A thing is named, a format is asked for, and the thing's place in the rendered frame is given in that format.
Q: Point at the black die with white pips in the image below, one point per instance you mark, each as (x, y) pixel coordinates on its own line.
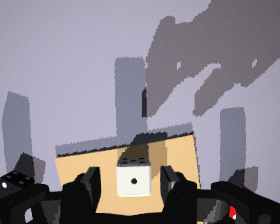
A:
(14, 181)

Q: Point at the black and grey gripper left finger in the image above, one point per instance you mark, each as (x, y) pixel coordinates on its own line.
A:
(75, 207)

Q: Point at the tan flat mat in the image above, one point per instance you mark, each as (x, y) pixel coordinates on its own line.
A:
(178, 152)

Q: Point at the red die with white pips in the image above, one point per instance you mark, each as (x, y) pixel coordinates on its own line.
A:
(232, 210)

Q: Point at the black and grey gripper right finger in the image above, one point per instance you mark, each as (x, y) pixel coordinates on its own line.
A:
(213, 205)

